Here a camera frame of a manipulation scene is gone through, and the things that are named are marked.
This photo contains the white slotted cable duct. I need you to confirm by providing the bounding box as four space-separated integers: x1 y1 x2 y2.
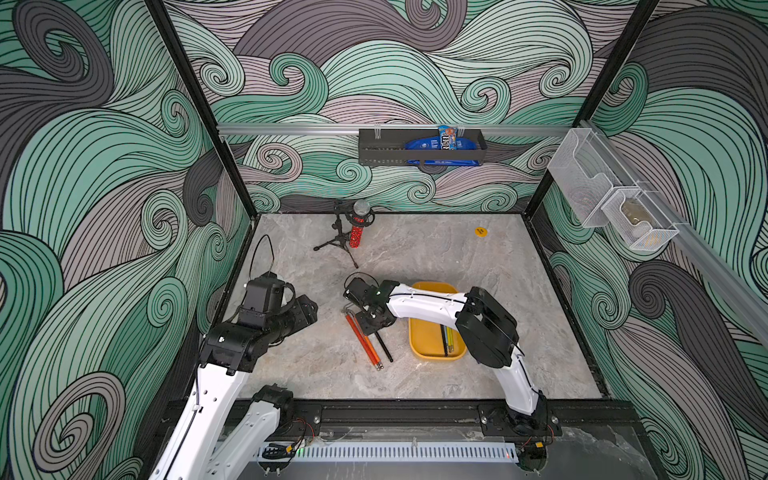
293 441 519 464

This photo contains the aluminium wall rail right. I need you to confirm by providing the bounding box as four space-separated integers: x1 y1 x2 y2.
579 120 767 347

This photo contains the black tripod microphone stand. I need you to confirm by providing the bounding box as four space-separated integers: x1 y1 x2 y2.
313 200 376 269

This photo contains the black corner frame post right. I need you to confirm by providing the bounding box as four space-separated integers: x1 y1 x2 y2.
524 0 661 214

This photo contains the aluminium wall rail back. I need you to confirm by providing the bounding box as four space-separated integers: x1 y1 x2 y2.
217 122 570 137

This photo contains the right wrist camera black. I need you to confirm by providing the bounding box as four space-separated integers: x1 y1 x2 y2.
343 272 379 308

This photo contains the thin black hex key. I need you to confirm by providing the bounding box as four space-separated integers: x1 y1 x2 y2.
374 332 394 363

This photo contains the red silver microphone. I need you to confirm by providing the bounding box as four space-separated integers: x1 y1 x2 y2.
350 200 372 248

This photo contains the black corner frame post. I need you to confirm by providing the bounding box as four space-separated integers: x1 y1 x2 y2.
145 0 259 222
524 0 661 214

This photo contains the orange handled hex key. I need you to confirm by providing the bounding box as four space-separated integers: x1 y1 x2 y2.
347 308 384 370

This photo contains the large black hex key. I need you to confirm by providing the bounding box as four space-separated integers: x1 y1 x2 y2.
440 325 449 357

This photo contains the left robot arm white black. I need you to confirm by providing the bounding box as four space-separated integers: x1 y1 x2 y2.
149 295 318 479

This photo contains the black corner frame post left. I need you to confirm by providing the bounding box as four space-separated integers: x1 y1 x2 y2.
145 0 259 222

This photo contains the yellow storage tray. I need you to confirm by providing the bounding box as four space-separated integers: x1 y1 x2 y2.
408 318 468 362

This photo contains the aluminium wall rail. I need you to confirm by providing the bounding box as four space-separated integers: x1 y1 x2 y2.
217 122 570 137
579 120 767 347

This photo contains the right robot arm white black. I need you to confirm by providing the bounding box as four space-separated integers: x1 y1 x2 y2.
343 278 553 437

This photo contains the clear wall bin large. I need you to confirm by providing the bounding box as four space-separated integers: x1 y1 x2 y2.
548 128 632 228

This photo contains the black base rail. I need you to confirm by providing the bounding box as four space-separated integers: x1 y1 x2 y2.
274 399 644 442

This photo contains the clear wall bin small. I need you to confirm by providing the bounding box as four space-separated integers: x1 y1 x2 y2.
601 187 679 253

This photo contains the black wall basket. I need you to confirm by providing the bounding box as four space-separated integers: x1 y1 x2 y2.
358 126 488 167

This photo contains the blue snack package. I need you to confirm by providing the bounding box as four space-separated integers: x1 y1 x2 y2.
404 126 478 166

